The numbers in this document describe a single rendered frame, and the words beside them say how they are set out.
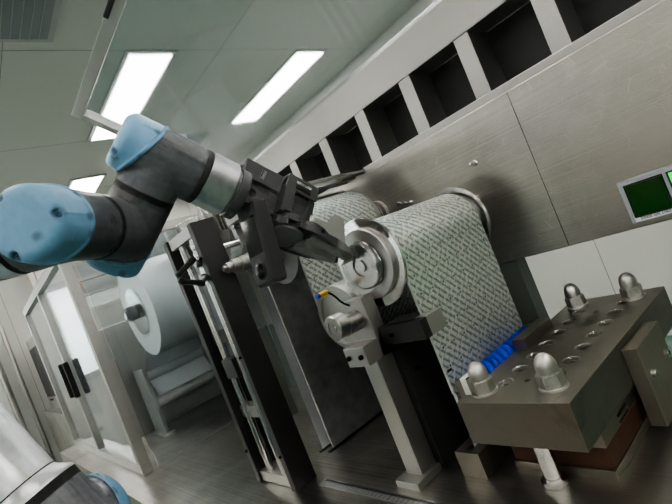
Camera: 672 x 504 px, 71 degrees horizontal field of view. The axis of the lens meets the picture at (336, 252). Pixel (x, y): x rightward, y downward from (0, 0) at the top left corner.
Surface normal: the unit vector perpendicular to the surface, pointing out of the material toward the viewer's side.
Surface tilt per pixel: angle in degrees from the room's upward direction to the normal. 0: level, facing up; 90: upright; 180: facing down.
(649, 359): 90
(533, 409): 90
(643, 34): 90
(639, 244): 90
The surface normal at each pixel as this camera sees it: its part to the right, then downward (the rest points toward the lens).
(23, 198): -0.07, 0.04
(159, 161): 0.41, 0.26
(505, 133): -0.72, 0.28
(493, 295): 0.59, -0.25
